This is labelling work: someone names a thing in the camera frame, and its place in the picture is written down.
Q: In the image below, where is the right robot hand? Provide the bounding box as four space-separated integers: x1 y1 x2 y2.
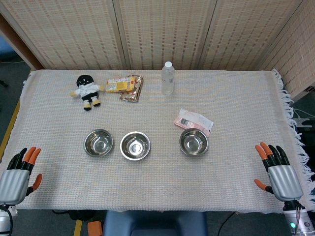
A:
253 142 304 203

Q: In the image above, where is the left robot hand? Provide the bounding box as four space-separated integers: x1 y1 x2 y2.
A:
0 147 43 205

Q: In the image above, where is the small metal bowl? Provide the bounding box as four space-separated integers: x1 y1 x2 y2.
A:
179 128 209 157
84 128 114 157
120 131 151 162

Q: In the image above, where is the blue padded robot base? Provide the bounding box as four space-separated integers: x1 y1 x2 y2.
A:
102 210 208 236

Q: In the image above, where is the orange block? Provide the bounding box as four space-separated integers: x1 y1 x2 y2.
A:
88 220 103 236

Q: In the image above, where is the pink and white packet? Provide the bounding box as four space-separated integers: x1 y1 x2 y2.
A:
173 108 214 138

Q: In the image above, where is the black and white plush doll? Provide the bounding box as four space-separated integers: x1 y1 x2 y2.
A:
70 75 105 111

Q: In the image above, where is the woven bamboo screen panel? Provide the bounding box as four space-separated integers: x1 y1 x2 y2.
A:
0 0 124 71
198 0 304 71
112 0 218 71
257 0 315 99

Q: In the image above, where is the white woven fringed tablecloth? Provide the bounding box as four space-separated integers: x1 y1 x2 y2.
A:
0 68 315 214

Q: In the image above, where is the yellow snack box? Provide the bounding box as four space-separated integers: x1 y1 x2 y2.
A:
105 76 136 93

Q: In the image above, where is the brown foil snack packet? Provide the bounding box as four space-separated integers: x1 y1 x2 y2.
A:
119 75 144 102

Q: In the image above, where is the clear plastic water bottle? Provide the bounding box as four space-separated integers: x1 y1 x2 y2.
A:
161 61 176 96

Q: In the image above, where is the white stand with cables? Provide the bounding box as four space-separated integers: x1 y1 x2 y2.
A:
292 109 314 128

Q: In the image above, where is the black floor cable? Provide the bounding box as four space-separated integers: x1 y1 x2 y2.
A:
220 211 236 232

